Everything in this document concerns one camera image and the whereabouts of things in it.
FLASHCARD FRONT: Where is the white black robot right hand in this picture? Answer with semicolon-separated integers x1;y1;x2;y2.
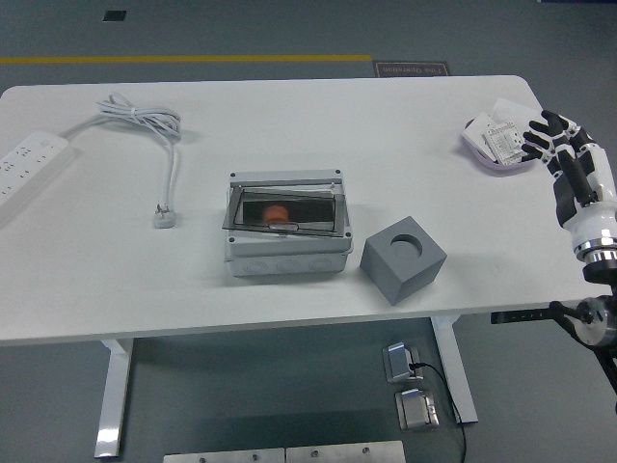
522;109;617;251

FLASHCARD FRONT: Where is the transparent hinged box lid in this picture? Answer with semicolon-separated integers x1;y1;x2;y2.
221;185;346;238

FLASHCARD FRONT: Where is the silver floor socket box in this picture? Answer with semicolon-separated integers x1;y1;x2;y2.
394;389;441;432
383;342;425;385

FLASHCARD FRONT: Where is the grey plastic junction box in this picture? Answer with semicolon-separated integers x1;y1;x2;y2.
225;167;356;278

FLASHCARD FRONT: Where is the purple plastic tray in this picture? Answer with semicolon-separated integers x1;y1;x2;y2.
457;118;544;177

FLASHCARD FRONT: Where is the white printed socket module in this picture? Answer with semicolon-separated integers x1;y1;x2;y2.
483;122;526;168

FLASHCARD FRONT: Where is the black table control panel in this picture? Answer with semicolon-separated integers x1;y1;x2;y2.
490;309;555;325

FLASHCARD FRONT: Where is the plain white square card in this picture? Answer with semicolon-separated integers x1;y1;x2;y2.
490;98;539;131

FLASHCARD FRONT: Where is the grey block with round hole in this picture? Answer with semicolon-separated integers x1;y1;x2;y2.
360;216;447;306

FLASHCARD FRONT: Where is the white table leg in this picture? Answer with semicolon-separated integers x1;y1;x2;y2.
430;315;478;425
94;337;135;458

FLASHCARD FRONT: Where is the dark floor sign with text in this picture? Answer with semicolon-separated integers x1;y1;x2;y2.
373;61;453;78

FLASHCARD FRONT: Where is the grey metal floor plate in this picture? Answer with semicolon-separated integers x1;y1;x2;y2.
162;448;285;463
284;440;406;463

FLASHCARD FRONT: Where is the white power plug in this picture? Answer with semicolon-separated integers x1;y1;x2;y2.
153;203;182;230

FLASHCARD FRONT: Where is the yellow floor tape line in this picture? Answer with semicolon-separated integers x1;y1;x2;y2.
0;54;374;65

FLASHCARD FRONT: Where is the white power strip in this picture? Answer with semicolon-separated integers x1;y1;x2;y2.
0;132;78;226

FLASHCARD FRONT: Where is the white blank switch panel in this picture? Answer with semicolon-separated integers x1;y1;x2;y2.
463;113;497;158

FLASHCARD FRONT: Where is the black floor cable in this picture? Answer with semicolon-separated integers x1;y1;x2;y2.
409;362;468;463

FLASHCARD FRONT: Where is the white power cord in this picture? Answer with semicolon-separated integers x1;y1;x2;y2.
61;93;184;213

